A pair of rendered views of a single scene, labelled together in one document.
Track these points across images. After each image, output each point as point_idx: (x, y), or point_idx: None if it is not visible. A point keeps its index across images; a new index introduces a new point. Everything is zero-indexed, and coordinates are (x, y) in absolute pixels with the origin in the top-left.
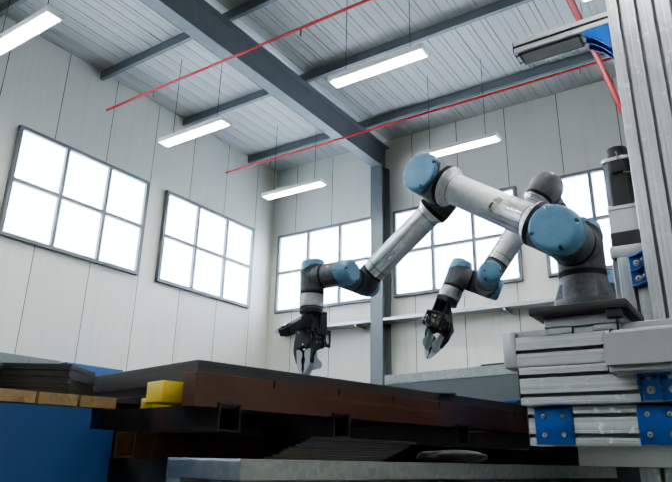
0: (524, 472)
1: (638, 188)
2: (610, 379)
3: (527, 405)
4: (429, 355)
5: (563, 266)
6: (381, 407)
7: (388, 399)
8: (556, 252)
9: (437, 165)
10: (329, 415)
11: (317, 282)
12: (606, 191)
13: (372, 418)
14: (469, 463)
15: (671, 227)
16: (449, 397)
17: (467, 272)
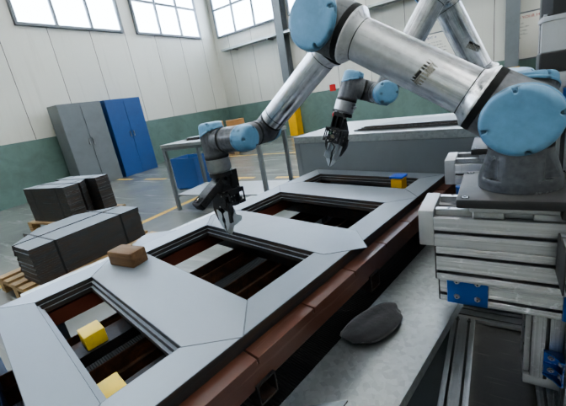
0: (440, 341)
1: None
2: (546, 273)
3: (443, 279)
4: (331, 163)
5: None
6: (304, 329)
7: (310, 316)
8: (518, 156)
9: (335, 10)
10: (253, 391)
11: (218, 150)
12: None
13: (297, 347)
14: (392, 353)
15: None
16: None
17: (360, 84)
